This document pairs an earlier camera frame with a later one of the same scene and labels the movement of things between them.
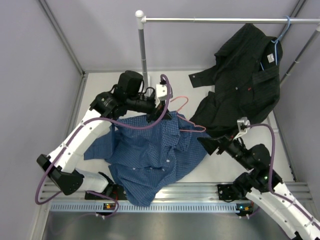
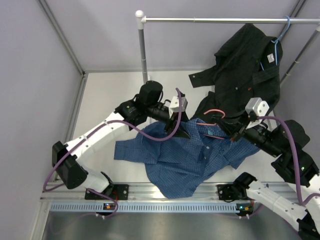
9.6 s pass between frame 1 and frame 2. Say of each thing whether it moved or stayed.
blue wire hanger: stayed
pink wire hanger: moved
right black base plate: stayed
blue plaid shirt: moved
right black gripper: moved
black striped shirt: stayed
